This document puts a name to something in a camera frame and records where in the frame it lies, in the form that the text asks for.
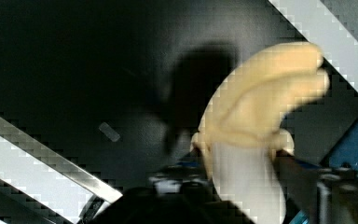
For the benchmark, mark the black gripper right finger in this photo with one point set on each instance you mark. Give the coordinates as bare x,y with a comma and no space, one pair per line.
325,195

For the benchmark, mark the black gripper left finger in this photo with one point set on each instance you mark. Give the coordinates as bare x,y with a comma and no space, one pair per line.
245,176

